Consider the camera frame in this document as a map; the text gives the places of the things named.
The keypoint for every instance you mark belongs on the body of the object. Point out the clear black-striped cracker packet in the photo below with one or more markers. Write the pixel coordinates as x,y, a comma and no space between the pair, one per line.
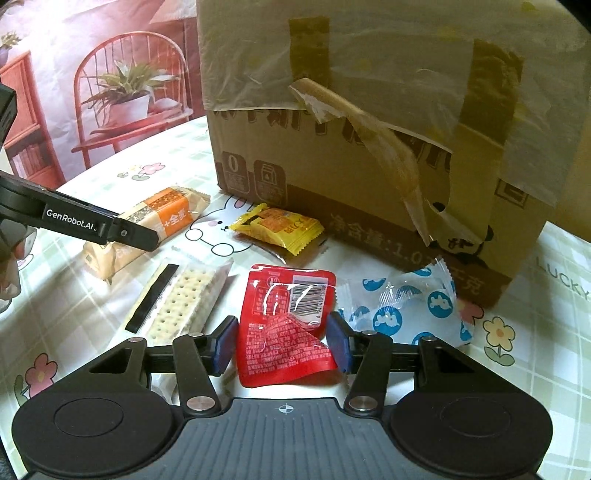
184,300

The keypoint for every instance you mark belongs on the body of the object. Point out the small yellow snack packet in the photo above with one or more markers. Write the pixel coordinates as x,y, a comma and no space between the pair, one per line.
277,226

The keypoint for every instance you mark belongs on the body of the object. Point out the white blue-dotted snack packet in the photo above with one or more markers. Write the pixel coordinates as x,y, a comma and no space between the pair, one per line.
406,304

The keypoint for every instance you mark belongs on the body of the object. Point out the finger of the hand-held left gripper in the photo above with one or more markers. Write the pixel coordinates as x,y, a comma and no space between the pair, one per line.
92,221

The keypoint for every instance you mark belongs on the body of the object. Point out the orange and white cracker packet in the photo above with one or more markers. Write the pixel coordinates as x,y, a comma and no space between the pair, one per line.
171,207

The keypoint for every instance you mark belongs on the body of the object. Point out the taped cardboard box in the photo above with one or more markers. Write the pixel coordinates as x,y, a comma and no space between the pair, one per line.
323,184

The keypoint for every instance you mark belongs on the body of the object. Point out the red foil pouch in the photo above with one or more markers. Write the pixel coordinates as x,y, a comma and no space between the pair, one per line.
281,332

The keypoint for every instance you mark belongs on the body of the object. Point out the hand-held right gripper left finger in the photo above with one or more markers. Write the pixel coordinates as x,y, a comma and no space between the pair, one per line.
226,344

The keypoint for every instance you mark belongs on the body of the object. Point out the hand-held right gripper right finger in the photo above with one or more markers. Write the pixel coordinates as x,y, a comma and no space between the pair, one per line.
337,344

